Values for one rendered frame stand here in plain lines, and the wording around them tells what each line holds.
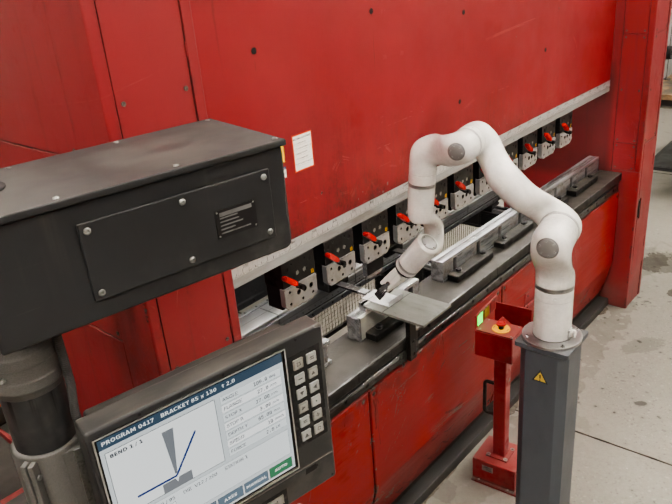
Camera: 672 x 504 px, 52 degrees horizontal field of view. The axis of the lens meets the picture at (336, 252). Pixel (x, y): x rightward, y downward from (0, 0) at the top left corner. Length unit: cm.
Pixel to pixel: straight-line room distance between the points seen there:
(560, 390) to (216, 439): 142
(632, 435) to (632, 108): 178
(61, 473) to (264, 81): 117
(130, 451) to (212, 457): 16
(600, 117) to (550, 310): 223
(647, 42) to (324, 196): 244
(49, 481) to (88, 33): 79
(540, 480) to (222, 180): 185
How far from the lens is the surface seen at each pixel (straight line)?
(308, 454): 140
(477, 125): 222
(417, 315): 250
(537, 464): 261
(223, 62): 189
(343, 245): 235
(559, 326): 232
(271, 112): 202
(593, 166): 431
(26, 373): 118
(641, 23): 421
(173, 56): 153
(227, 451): 128
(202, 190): 109
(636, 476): 345
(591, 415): 375
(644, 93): 425
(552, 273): 222
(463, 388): 316
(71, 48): 148
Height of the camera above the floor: 223
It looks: 24 degrees down
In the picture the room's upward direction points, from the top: 5 degrees counter-clockwise
